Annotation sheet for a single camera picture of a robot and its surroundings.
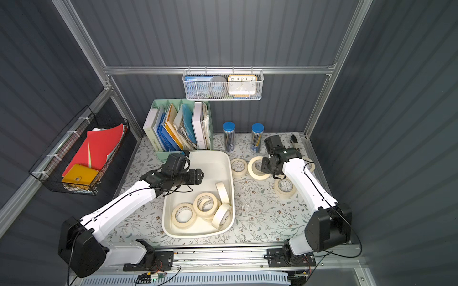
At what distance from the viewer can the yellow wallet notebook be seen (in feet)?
2.09

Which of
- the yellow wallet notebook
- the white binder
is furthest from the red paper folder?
the white binder

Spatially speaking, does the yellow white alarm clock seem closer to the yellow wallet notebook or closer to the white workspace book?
the white workspace book

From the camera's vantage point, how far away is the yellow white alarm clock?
0.89 meters

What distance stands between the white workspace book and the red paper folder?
0.12m
